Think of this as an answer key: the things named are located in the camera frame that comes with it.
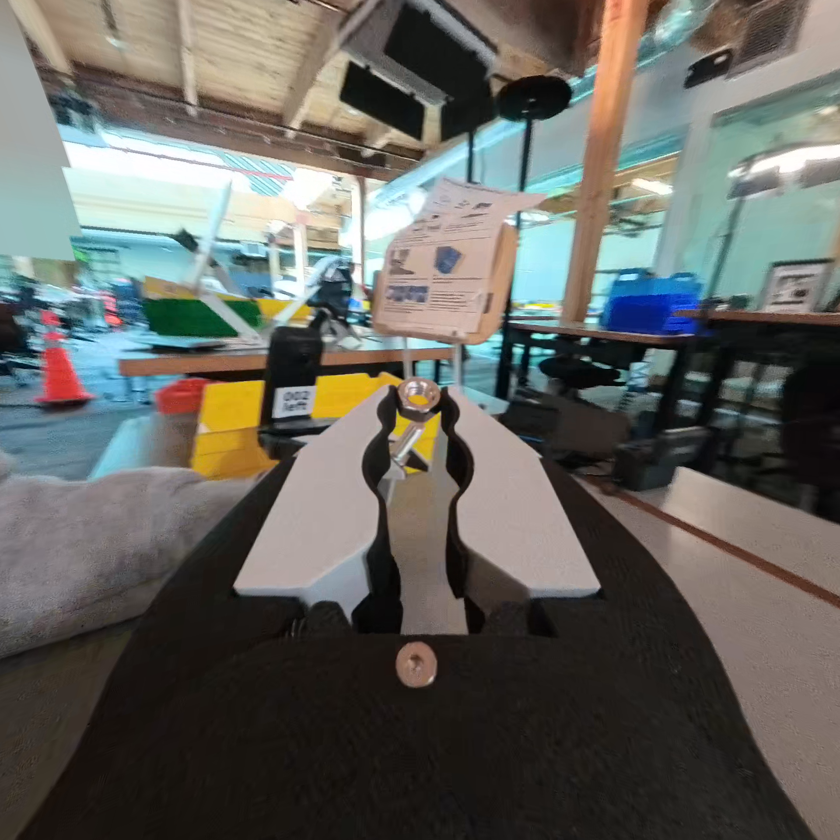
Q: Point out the dark wooden table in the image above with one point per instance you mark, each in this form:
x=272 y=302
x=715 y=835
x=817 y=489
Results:
x=754 y=317

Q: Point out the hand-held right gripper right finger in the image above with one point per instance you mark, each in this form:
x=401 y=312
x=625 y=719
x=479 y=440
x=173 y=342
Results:
x=525 y=518

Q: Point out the black disc lamp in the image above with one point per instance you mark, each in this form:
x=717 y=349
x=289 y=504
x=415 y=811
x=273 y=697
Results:
x=533 y=97

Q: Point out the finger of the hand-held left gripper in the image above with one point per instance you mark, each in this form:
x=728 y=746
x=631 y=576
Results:
x=392 y=489

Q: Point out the black toolbox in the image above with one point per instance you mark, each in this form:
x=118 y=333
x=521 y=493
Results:
x=663 y=459

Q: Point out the red plastic cup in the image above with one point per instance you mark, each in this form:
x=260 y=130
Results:
x=180 y=397

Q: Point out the printed instruction sheet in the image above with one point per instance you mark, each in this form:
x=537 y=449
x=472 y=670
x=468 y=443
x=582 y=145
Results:
x=453 y=229

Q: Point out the wooden post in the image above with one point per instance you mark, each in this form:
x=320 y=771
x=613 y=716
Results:
x=607 y=164

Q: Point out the black-legged wooden table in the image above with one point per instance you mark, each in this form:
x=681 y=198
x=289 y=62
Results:
x=590 y=331

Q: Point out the black office chair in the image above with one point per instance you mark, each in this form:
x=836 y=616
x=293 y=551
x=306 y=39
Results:
x=577 y=371

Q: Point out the silver hex nut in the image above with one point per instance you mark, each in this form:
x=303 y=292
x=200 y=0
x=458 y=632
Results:
x=415 y=411

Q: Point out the blue plastic crate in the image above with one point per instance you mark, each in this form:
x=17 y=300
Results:
x=649 y=302

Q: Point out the person's left forearm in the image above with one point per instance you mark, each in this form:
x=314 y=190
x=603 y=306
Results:
x=98 y=544

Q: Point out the green turf board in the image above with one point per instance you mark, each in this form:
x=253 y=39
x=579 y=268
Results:
x=190 y=318

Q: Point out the framed picture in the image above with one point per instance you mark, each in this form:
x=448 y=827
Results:
x=797 y=285

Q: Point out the orange traffic cone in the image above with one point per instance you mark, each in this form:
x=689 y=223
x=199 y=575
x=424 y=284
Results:
x=60 y=377

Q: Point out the silver hex bolt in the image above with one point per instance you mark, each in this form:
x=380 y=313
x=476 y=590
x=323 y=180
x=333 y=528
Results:
x=408 y=446

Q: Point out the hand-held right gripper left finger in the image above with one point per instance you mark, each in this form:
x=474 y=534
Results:
x=315 y=518

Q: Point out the black ceiling panel unit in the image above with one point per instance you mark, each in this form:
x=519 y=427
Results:
x=420 y=46

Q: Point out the wooden clipboard stand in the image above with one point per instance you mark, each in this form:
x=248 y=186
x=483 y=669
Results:
x=499 y=289

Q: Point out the yellow plastic bin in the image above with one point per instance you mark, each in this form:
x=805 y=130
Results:
x=229 y=407
x=348 y=400

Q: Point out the metal air vent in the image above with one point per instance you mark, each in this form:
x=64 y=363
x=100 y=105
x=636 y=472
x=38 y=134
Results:
x=768 y=33

